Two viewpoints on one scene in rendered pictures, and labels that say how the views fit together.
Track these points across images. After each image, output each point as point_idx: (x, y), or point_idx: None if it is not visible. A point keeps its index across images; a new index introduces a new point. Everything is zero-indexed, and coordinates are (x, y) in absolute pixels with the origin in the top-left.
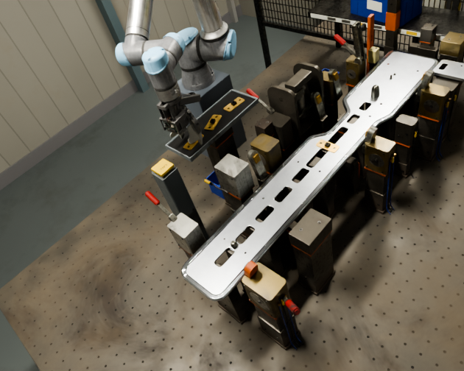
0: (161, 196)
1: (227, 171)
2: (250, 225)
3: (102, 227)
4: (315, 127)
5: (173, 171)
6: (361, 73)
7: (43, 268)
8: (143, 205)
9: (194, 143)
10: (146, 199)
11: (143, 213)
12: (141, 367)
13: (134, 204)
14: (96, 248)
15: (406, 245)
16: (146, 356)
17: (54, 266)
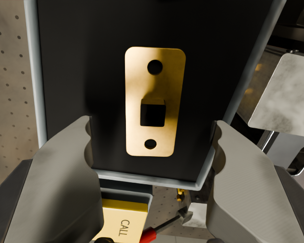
0: (18, 39)
1: (299, 126)
2: None
3: None
4: None
5: (149, 205)
6: None
7: None
8: (8, 66)
9: (166, 123)
10: None
11: (24, 81)
12: (166, 199)
13: None
14: (22, 145)
15: None
16: (164, 194)
17: (4, 177)
